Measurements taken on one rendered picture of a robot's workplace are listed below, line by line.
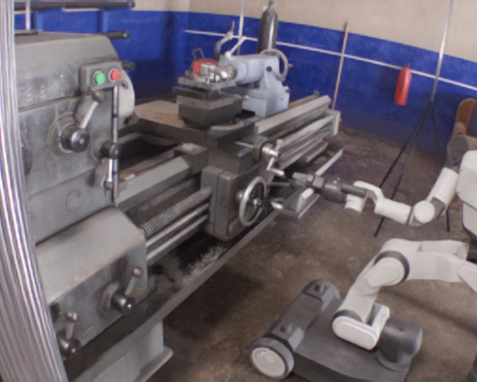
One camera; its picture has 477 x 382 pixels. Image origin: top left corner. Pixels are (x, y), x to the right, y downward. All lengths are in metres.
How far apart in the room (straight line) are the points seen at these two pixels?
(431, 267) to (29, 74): 1.38
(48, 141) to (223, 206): 0.84
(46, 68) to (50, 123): 0.13
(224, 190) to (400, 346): 0.96
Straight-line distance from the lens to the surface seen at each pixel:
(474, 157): 1.41
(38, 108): 0.96
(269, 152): 1.65
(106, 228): 1.17
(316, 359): 1.73
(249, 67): 2.20
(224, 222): 1.64
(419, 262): 1.52
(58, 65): 1.00
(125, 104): 1.38
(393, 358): 1.78
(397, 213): 1.51
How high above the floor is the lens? 1.42
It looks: 26 degrees down
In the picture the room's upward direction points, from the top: 7 degrees clockwise
